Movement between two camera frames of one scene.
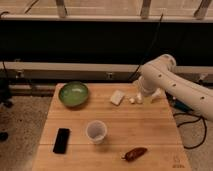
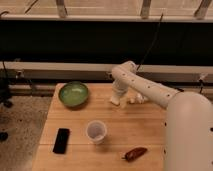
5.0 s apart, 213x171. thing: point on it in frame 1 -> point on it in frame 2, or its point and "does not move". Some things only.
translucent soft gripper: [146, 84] -> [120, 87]
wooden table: [109, 127] does not move
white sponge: [116, 97] does not move
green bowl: [74, 93] does not move
